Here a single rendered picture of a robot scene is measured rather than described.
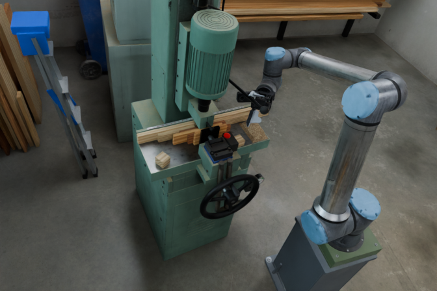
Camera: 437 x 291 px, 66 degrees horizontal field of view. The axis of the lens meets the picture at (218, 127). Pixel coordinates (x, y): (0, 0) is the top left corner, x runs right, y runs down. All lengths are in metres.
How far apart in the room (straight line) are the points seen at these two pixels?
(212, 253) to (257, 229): 0.36
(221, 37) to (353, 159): 0.63
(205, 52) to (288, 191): 1.64
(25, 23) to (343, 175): 1.57
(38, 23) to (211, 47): 0.96
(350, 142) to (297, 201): 1.43
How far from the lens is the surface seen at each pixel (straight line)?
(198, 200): 1.75
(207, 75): 1.30
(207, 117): 1.49
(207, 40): 1.22
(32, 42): 1.89
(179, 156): 1.49
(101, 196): 2.48
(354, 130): 1.22
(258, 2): 3.67
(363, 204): 1.60
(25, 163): 2.79
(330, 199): 1.42
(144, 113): 1.83
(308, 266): 1.91
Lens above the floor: 2.03
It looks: 44 degrees down
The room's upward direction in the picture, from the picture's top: 11 degrees clockwise
